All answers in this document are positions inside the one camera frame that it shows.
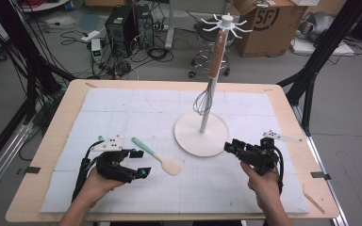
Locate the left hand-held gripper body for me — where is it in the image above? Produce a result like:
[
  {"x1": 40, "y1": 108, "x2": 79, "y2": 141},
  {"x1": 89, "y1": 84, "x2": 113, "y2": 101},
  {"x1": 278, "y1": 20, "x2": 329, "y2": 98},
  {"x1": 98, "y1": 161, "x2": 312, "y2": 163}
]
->
[{"x1": 90, "y1": 135, "x2": 140, "y2": 185}]

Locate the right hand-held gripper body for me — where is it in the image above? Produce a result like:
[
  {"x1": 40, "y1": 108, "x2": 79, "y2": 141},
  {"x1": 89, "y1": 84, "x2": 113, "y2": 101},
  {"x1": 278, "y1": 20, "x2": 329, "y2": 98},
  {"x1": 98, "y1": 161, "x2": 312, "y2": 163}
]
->
[{"x1": 232, "y1": 130, "x2": 304, "y2": 177}]

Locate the cream spatula with mint handle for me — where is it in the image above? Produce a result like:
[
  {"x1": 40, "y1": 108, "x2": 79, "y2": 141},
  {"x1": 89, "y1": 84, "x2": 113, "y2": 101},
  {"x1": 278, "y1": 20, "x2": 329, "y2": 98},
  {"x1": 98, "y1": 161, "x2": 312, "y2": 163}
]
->
[{"x1": 131, "y1": 137, "x2": 183, "y2": 177}]

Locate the white utensil stand with hooks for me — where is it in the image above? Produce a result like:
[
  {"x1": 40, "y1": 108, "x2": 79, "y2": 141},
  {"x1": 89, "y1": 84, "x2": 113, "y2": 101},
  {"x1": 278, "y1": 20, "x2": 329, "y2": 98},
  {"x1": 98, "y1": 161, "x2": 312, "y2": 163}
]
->
[{"x1": 173, "y1": 12, "x2": 254, "y2": 158}]

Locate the wire whisk with wooden handle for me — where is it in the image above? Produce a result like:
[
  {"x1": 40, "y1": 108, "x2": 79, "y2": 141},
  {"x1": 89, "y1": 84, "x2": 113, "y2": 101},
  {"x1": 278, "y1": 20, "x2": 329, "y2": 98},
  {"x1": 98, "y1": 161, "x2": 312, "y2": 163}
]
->
[{"x1": 192, "y1": 29, "x2": 229, "y2": 117}]

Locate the person's left hand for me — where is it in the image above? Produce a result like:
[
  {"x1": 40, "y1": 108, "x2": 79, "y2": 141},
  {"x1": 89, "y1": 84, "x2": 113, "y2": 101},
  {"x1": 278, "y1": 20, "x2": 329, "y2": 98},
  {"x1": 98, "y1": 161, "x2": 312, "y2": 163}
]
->
[{"x1": 77, "y1": 169, "x2": 126, "y2": 207}]

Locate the person's right hand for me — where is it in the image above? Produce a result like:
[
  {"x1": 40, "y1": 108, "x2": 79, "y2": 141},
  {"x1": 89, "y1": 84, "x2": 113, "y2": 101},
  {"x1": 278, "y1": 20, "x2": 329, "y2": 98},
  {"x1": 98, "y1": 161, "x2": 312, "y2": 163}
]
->
[{"x1": 239, "y1": 161, "x2": 281, "y2": 212}]

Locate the white foam mat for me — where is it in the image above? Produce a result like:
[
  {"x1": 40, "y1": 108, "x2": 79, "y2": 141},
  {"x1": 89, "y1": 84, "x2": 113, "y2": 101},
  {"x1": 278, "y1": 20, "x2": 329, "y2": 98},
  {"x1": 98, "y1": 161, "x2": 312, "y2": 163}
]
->
[{"x1": 40, "y1": 87, "x2": 310, "y2": 215}]

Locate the black tape strip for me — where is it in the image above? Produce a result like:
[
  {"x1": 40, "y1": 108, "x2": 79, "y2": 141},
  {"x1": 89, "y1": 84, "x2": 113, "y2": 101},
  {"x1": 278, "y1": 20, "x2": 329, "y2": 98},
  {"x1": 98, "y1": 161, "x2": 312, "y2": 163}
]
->
[
  {"x1": 16, "y1": 166, "x2": 41, "y2": 176},
  {"x1": 310, "y1": 171, "x2": 332, "y2": 181}
]

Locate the thin wooden stick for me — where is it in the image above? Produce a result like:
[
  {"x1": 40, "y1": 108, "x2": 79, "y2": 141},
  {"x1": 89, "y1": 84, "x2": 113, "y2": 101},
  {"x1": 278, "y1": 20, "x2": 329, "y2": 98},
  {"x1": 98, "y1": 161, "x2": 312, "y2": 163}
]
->
[{"x1": 302, "y1": 190, "x2": 326, "y2": 215}]

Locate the cardboard box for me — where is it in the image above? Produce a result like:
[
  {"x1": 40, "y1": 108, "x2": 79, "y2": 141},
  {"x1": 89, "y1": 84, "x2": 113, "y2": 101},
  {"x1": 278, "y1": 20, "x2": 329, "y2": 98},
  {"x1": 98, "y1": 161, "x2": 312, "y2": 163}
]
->
[{"x1": 232, "y1": 0, "x2": 309, "y2": 58}]

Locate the small device with green display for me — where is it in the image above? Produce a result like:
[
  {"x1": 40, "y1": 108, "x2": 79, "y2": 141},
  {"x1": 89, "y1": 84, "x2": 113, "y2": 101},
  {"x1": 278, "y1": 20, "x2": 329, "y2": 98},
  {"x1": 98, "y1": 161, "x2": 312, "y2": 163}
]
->
[{"x1": 90, "y1": 38, "x2": 104, "y2": 64}]

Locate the chrome stool with black seat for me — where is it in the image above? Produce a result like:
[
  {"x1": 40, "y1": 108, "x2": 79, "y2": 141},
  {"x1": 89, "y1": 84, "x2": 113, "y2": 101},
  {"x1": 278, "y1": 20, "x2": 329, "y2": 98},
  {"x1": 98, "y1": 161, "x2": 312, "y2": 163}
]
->
[{"x1": 188, "y1": 22, "x2": 234, "y2": 79}]

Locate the large black computer tower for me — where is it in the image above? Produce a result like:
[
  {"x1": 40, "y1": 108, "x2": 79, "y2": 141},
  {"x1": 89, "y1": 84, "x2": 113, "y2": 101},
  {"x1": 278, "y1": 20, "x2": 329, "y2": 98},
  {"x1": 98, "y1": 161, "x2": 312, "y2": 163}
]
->
[{"x1": 104, "y1": 5, "x2": 137, "y2": 58}]

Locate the white power strip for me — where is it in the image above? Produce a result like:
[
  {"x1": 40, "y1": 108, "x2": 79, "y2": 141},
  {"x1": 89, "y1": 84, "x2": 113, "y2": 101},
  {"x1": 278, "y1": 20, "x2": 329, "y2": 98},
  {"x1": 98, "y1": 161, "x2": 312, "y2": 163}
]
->
[{"x1": 80, "y1": 29, "x2": 102, "y2": 43}]

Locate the white flat board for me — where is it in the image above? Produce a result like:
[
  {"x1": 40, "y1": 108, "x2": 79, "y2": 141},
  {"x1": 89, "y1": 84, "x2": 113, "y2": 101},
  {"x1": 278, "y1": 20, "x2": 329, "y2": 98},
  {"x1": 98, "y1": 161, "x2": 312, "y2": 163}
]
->
[{"x1": 290, "y1": 37, "x2": 356, "y2": 57}]

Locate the slim dark computer tower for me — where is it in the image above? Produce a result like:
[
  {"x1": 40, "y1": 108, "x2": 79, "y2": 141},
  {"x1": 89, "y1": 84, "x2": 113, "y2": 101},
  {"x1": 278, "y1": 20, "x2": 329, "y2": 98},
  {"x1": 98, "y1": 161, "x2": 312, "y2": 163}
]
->
[{"x1": 134, "y1": 3, "x2": 155, "y2": 49}]

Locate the white keyboard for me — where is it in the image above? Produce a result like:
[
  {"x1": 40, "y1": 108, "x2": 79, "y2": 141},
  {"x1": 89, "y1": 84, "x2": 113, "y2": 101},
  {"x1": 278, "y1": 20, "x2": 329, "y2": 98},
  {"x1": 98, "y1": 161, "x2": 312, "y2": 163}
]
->
[{"x1": 290, "y1": 0, "x2": 321, "y2": 7}]

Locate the white round table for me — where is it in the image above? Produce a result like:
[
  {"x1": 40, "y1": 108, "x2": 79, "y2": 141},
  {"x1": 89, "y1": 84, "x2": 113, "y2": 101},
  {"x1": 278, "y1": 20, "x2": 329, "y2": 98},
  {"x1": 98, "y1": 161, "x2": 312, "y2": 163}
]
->
[{"x1": 18, "y1": 0, "x2": 70, "y2": 13}]

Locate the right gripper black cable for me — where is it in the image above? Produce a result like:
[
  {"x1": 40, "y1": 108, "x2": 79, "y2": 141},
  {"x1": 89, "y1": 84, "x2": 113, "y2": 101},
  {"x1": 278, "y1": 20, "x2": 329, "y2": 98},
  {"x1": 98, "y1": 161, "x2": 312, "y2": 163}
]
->
[{"x1": 270, "y1": 145, "x2": 286, "y2": 194}]

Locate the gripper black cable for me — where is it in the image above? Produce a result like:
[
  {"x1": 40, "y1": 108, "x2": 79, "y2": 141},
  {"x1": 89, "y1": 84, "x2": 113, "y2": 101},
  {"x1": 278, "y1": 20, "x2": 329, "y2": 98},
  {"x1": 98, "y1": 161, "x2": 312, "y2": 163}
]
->
[
  {"x1": 71, "y1": 140, "x2": 105, "y2": 202},
  {"x1": 270, "y1": 145, "x2": 286, "y2": 194}
]

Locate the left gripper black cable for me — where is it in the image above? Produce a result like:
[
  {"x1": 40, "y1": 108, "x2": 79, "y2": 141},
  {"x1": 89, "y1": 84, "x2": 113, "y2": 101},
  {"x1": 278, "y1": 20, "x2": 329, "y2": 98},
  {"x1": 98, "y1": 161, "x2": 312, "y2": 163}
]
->
[{"x1": 71, "y1": 140, "x2": 105, "y2": 202}]

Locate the aluminium rail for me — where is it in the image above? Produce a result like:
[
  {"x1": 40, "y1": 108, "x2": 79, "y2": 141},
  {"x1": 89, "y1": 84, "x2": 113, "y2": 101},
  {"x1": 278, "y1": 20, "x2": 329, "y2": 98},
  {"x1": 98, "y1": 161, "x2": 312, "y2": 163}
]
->
[
  {"x1": 0, "y1": 121, "x2": 34, "y2": 205},
  {"x1": 291, "y1": 105, "x2": 350, "y2": 226}
]

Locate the coiled black cable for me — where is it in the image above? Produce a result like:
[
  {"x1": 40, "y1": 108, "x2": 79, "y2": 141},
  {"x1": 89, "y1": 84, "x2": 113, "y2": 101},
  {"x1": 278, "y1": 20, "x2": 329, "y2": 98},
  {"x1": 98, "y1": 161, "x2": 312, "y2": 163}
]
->
[{"x1": 146, "y1": 46, "x2": 174, "y2": 63}]

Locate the white metal post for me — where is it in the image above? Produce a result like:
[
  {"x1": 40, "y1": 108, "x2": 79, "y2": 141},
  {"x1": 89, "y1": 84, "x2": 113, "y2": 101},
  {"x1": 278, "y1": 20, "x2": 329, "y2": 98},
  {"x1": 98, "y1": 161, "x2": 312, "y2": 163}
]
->
[{"x1": 165, "y1": 0, "x2": 175, "y2": 50}]

